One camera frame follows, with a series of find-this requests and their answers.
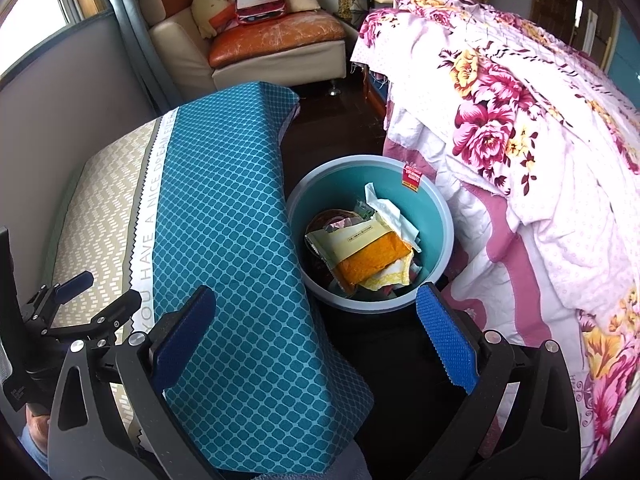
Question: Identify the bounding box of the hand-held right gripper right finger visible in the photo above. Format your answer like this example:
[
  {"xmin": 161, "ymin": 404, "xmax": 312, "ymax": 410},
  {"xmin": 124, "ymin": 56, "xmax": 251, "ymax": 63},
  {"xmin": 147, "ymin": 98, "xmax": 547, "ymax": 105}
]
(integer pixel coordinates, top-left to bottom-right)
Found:
[{"xmin": 407, "ymin": 282, "xmax": 583, "ymax": 480}]

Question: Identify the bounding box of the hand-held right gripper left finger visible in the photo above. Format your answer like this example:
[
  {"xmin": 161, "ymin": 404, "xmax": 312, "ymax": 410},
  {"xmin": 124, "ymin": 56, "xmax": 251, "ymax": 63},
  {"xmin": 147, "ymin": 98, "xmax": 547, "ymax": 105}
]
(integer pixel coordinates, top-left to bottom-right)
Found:
[{"xmin": 47, "ymin": 285, "xmax": 223, "ymax": 480}]

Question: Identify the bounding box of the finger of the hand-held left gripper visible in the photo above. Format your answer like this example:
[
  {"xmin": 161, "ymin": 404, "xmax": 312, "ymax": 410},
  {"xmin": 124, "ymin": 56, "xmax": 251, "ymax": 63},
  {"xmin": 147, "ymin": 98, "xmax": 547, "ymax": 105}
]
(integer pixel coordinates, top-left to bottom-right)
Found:
[
  {"xmin": 42, "ymin": 289, "xmax": 143, "ymax": 347},
  {"xmin": 20, "ymin": 271, "xmax": 95, "ymax": 328}
]

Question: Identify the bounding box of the yellow green tissue packet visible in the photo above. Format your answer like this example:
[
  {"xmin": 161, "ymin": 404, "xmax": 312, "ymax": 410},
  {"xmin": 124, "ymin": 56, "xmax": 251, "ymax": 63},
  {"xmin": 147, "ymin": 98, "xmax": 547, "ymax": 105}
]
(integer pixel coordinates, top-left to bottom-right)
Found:
[{"xmin": 360, "ymin": 260, "xmax": 416, "ymax": 293}]

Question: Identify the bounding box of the teal plastic bin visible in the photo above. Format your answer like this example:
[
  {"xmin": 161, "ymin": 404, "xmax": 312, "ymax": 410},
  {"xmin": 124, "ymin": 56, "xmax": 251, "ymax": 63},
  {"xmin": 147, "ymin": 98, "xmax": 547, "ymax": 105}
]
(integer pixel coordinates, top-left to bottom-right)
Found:
[{"xmin": 286, "ymin": 156, "xmax": 456, "ymax": 315}]

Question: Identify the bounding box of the white tissue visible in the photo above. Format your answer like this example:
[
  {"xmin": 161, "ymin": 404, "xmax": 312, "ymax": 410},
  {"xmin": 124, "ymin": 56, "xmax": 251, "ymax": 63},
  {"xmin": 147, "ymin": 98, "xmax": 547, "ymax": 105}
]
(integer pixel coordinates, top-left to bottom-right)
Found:
[{"xmin": 364, "ymin": 182, "xmax": 423, "ymax": 253}]

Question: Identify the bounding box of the cream foil packet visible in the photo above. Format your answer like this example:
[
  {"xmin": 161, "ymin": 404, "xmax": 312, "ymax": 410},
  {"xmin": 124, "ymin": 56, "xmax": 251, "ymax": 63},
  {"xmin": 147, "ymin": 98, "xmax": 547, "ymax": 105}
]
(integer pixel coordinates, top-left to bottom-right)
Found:
[{"xmin": 306, "ymin": 216, "xmax": 401, "ymax": 273}]

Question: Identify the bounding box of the person's left hand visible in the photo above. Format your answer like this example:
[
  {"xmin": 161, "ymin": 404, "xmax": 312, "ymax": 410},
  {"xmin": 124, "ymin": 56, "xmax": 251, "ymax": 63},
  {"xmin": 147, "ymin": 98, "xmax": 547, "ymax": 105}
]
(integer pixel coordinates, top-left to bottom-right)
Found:
[{"xmin": 22, "ymin": 410, "xmax": 51, "ymax": 466}]

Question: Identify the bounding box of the teal beige patterned mattress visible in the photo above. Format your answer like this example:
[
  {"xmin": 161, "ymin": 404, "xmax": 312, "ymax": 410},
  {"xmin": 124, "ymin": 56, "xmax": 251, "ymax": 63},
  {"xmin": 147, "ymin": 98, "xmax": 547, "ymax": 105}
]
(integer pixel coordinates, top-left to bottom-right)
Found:
[{"xmin": 42, "ymin": 82, "xmax": 376, "ymax": 478}]

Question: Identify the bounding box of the blue grey fleece cloth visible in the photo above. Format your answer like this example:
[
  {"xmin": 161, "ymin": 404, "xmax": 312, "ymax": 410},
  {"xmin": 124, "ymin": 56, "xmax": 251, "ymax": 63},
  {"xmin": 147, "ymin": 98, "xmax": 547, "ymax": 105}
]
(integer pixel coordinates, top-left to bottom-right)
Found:
[{"xmin": 320, "ymin": 437, "xmax": 373, "ymax": 480}]

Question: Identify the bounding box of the pink floral quilt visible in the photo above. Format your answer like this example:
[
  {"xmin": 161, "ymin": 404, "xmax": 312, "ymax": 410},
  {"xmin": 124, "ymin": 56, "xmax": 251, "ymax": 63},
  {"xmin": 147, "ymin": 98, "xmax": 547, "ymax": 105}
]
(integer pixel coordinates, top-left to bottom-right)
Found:
[{"xmin": 350, "ymin": 0, "xmax": 640, "ymax": 476}]

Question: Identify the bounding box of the grey blue curtain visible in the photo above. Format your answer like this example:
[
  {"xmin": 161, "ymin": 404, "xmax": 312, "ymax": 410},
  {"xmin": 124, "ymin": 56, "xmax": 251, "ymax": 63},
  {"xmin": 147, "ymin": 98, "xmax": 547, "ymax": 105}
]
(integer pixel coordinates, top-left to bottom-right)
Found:
[{"xmin": 95, "ymin": 0, "xmax": 183, "ymax": 116}]

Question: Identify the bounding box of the cream leather sofa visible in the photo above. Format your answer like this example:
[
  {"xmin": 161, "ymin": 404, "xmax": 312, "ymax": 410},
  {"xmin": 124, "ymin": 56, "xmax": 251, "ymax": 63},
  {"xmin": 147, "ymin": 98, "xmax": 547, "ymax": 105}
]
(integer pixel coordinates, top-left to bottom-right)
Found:
[{"xmin": 139, "ymin": 0, "xmax": 348, "ymax": 101}]

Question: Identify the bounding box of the window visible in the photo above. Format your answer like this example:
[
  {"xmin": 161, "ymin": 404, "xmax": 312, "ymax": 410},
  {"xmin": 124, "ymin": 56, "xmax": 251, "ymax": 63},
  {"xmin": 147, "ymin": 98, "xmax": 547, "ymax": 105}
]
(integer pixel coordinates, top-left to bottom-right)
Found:
[{"xmin": 0, "ymin": 0, "xmax": 108, "ymax": 76}]

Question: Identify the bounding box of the yellow plush pillow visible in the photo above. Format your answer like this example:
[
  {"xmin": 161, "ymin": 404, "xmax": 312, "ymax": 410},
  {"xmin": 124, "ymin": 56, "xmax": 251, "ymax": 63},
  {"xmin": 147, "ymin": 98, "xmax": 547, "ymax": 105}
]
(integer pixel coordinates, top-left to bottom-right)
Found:
[{"xmin": 192, "ymin": 0, "xmax": 241, "ymax": 38}]

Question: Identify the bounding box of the orange seat cushion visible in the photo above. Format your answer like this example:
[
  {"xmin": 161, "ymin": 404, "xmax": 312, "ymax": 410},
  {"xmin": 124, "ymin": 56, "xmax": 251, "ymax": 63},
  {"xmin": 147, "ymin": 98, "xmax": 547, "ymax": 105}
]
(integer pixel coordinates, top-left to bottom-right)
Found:
[{"xmin": 207, "ymin": 10, "xmax": 347, "ymax": 68}]

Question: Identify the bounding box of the brown wooden door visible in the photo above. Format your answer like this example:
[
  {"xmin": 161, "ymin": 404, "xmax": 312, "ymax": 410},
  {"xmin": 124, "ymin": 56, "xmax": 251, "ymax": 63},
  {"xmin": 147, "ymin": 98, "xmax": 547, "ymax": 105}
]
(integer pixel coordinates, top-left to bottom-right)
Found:
[{"xmin": 530, "ymin": 0, "xmax": 626, "ymax": 61}]

